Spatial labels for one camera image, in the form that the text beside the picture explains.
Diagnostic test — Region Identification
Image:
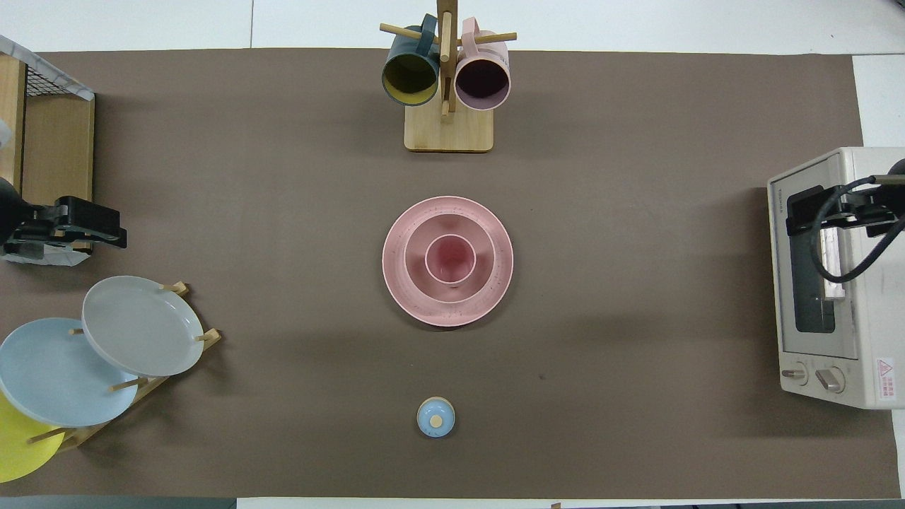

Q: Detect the brown table mat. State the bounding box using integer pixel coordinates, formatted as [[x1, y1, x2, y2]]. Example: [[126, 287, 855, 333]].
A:
[[0, 48, 902, 499]]

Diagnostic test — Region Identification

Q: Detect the wooden two-tier shelf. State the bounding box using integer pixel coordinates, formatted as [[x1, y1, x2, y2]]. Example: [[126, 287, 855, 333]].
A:
[[0, 53, 95, 252]]

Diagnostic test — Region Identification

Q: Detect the black wire shelf frame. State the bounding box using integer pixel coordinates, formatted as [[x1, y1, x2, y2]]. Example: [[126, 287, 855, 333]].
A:
[[25, 62, 91, 98]]

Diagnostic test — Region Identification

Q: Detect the grey plate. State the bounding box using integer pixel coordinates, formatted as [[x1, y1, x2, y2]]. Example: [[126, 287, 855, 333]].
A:
[[82, 276, 205, 378]]

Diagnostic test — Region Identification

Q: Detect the pink cup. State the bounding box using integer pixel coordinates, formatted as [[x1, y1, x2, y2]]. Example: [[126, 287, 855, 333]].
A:
[[424, 234, 477, 286]]

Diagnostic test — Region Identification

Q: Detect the blue lid with wooden knob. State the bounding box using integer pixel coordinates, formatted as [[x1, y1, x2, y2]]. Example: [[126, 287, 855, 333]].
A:
[[416, 397, 456, 438]]

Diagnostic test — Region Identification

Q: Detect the yellow plate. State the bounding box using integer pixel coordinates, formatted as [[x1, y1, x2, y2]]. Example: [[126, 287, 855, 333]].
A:
[[0, 391, 66, 484]]

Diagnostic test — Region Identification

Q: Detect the dark teal mug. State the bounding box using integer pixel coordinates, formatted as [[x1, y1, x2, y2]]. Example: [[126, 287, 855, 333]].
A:
[[382, 14, 440, 107]]

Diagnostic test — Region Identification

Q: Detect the pink bowl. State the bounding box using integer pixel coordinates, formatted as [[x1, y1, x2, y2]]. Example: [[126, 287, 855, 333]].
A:
[[404, 214, 496, 305]]

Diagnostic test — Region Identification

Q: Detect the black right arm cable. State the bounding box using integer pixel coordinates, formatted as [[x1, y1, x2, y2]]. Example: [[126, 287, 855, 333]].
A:
[[811, 175, 905, 283]]

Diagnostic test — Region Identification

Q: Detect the pink speckled plate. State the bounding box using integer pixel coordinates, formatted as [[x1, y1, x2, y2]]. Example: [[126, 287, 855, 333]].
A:
[[382, 196, 515, 328]]

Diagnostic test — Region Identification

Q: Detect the wooden plate rack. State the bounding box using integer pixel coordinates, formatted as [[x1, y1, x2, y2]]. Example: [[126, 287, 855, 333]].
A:
[[28, 281, 222, 453]]

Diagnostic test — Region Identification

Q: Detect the wooden mug tree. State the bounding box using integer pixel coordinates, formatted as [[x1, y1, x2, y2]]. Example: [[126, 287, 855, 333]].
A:
[[380, 0, 518, 153]]

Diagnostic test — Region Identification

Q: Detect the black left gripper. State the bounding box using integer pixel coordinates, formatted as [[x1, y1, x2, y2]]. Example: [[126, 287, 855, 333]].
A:
[[0, 177, 128, 257]]

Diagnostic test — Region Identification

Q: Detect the cream toaster oven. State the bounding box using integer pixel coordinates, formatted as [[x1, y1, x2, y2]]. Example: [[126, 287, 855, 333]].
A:
[[767, 147, 905, 410]]

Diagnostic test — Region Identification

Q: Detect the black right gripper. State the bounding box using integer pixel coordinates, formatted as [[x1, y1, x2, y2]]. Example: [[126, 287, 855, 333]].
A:
[[786, 159, 905, 238]]

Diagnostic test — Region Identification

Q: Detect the light blue plate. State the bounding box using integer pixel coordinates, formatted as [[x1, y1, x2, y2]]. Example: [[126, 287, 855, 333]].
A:
[[0, 317, 139, 428]]

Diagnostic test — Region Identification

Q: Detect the pink mug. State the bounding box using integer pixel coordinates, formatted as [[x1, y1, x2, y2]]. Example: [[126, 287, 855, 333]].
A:
[[454, 18, 511, 112]]

